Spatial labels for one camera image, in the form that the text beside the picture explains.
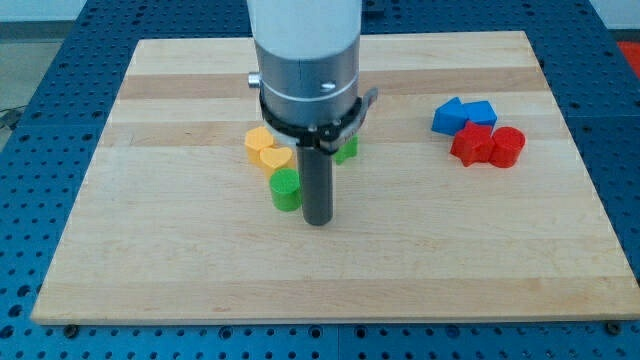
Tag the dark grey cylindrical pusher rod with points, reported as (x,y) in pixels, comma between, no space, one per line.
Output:
(316,180)

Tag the blue cube block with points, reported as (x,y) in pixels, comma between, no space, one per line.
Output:
(481,113)

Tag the yellow heart block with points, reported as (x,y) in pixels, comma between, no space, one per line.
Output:
(274,159)

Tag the green star block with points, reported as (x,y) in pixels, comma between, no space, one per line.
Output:
(347,151)

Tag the red cylinder block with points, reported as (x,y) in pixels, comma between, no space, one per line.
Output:
(508,144)

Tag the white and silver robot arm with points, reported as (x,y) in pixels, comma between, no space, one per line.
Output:
(308,57)

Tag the light wooden board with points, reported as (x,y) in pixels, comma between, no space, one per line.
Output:
(173,225)

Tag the yellow hexagon block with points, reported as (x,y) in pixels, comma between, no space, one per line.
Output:
(256,140)

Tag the green cylinder block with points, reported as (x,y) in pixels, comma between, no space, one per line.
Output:
(285,189)

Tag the blue triangle block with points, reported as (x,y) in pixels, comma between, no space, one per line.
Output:
(450,117)

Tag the black clamp with lever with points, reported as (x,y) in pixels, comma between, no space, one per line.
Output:
(326,138)

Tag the red star block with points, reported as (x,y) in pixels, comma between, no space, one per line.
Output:
(473,144)

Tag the blue perforated metal table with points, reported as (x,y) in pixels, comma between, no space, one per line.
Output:
(45,159)

